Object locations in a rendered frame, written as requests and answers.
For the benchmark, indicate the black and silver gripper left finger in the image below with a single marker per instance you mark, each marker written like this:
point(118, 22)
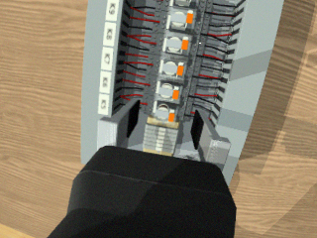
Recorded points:
point(113, 131)

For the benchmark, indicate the grey panel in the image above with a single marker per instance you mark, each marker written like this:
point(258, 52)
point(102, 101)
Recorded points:
point(243, 61)

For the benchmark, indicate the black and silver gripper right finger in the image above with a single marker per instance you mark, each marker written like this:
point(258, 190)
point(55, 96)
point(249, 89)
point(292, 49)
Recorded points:
point(210, 146)

